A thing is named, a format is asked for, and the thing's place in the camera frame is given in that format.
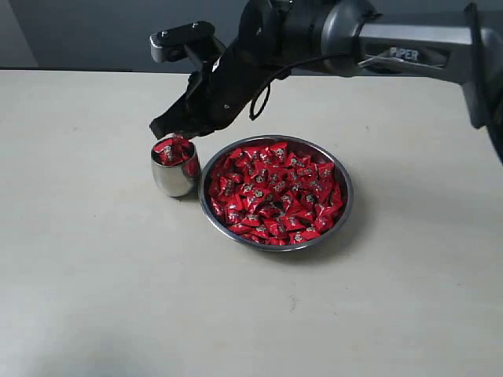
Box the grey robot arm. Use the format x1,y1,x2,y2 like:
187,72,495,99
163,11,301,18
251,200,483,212
149,1,502,153

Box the stainless steel bowl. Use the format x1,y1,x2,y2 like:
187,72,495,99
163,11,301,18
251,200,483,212
198,134,354,253

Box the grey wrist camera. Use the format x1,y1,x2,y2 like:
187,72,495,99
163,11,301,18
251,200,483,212
149,21,218,65

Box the black cable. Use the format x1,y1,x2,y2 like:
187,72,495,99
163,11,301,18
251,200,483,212
248,50,354,122

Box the pile of red candies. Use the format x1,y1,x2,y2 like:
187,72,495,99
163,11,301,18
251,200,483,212
209,141,343,246

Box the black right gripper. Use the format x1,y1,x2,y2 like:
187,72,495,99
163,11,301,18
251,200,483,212
149,38,292,141

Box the stainless steel cup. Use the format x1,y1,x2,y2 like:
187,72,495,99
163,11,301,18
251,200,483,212
151,143,200,198

